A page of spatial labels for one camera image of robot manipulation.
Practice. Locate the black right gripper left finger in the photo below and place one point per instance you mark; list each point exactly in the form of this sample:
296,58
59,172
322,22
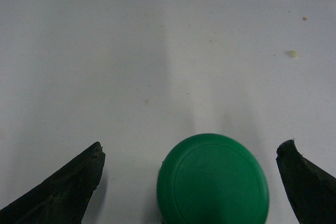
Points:
64,196

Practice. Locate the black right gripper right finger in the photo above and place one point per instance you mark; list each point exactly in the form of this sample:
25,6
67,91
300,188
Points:
310,190

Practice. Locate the green mushroom push button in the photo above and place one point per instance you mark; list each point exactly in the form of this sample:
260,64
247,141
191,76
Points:
211,178

